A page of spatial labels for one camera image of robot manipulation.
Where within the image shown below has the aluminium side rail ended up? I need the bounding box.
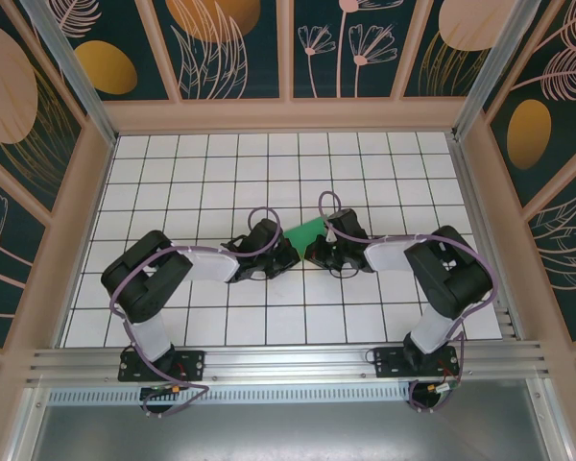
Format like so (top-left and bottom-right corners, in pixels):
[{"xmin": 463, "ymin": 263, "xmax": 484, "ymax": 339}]
[{"xmin": 448, "ymin": 133, "xmax": 518, "ymax": 341}]

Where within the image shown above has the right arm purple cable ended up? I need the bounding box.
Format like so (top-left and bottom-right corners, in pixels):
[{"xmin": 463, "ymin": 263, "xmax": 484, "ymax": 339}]
[{"xmin": 318, "ymin": 190, "xmax": 503, "ymax": 415}]

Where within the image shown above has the grey slotted cable duct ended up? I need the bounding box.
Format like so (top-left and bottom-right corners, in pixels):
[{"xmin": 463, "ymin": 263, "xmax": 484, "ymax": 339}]
[{"xmin": 47, "ymin": 387, "xmax": 414, "ymax": 406}]

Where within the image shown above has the small black adapter board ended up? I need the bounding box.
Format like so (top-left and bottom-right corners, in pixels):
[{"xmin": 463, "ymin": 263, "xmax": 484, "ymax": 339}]
[{"xmin": 140, "ymin": 382, "xmax": 186, "ymax": 400}]

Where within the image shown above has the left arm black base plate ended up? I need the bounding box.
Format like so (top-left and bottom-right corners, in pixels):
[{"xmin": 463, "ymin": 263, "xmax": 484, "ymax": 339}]
[{"xmin": 118, "ymin": 349, "xmax": 206, "ymax": 383}]

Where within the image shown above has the small white yellow connector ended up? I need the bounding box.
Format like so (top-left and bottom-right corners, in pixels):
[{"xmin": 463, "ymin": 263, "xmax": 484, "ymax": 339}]
[{"xmin": 424, "ymin": 381, "xmax": 462, "ymax": 398}]

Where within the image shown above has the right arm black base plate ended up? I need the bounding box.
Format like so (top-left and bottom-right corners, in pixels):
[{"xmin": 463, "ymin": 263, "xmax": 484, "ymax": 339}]
[{"xmin": 372, "ymin": 346, "xmax": 461, "ymax": 379}]

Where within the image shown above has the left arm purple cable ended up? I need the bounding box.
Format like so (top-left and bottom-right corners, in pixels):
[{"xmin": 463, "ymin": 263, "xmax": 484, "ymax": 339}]
[{"xmin": 109, "ymin": 206, "xmax": 282, "ymax": 418}]

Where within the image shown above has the green paper sheet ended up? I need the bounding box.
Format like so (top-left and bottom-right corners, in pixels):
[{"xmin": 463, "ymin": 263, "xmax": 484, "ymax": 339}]
[{"xmin": 283, "ymin": 218, "xmax": 327, "ymax": 254}]

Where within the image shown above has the aluminium frame post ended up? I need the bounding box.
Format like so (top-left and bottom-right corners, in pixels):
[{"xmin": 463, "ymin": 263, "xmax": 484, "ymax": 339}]
[
  {"xmin": 452, "ymin": 0, "xmax": 544, "ymax": 141},
  {"xmin": 18, "ymin": 0, "xmax": 119, "ymax": 145}
]

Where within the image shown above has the long aluminium mounting rail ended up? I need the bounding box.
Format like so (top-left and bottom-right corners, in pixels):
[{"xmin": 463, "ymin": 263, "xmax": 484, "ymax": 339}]
[{"xmin": 26, "ymin": 339, "xmax": 553, "ymax": 385}]

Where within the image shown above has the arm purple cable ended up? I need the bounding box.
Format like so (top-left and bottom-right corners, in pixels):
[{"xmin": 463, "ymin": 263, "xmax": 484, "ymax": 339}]
[
  {"xmin": 318, "ymin": 190, "xmax": 503, "ymax": 415},
  {"xmin": 109, "ymin": 206, "xmax": 282, "ymax": 418}
]

